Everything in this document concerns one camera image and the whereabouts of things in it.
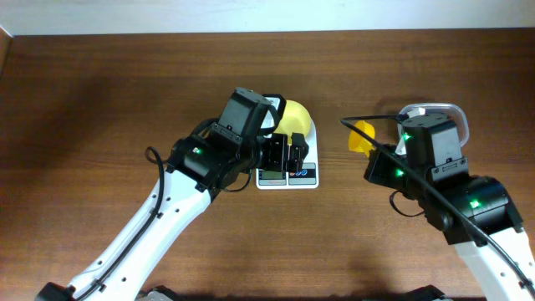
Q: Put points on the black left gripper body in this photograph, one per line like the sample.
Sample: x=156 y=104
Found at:
x=282 y=151

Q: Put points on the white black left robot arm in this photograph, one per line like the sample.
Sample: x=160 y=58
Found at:
x=254 y=132

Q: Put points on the yellow plastic bowl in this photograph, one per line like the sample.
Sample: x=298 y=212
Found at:
x=296 y=119

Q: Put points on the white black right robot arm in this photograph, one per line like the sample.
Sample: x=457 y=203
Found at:
x=475 y=214

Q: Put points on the white digital kitchen scale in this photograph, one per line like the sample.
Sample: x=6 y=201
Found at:
x=306 y=178

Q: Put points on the yellow plastic scoop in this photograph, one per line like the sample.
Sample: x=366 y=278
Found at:
x=357 y=143

